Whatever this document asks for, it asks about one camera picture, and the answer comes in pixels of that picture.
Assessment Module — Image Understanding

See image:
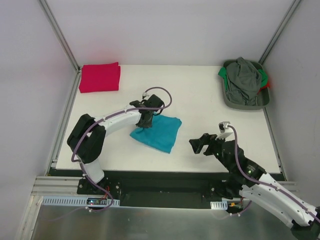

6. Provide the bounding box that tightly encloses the teal t-shirt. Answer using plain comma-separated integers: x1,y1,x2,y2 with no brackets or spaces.
130,115,182,154

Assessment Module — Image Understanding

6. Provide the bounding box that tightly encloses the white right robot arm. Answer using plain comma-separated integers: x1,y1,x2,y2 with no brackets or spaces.
189,133,320,240

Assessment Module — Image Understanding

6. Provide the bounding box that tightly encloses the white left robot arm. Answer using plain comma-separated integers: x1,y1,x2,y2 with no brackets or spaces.
67,94,165,195

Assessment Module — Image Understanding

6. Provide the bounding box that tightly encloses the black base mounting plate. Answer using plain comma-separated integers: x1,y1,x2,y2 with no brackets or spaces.
48,169,240,209

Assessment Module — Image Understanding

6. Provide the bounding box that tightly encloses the folded magenta t-shirt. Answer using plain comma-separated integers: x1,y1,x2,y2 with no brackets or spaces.
78,62,121,94

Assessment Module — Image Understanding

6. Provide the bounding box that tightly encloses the grey plastic laundry bin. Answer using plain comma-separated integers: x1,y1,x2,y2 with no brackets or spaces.
222,59,270,111

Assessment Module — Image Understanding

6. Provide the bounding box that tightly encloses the green t-shirt in bin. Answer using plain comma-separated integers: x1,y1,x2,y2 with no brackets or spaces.
218,67,228,91

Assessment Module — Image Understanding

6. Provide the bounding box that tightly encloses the grey t-shirt in bin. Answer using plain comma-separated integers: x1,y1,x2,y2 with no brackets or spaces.
226,57,262,106

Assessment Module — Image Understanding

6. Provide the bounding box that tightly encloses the red t-shirt in bin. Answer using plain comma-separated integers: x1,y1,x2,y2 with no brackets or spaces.
258,69,270,93

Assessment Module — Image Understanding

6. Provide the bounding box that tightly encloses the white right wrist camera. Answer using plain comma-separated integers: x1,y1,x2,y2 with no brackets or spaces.
217,121,234,140

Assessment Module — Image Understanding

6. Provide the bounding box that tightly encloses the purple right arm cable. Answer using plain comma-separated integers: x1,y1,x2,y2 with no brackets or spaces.
229,124,320,223

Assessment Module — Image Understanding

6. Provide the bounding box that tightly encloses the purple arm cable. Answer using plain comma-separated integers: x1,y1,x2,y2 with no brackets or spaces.
71,86,173,181
229,124,320,223

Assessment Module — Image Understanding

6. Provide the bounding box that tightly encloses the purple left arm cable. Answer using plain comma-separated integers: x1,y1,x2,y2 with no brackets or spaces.
71,86,173,181

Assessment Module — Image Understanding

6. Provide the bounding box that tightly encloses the aluminium front rail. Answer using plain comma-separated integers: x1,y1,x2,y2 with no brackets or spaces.
32,174,83,196

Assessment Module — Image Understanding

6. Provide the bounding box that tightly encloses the white slotted cable duct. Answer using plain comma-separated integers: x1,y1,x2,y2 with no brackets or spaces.
42,196,112,208

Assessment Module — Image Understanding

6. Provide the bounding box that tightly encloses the left aluminium frame post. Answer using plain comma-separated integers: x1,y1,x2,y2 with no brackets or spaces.
37,0,82,73

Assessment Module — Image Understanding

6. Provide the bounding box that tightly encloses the aluminium frame post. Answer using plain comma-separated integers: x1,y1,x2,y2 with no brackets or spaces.
258,0,303,65
37,0,82,73

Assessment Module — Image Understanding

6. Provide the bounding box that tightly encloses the right aluminium frame post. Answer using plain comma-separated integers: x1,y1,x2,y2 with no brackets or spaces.
258,0,303,65

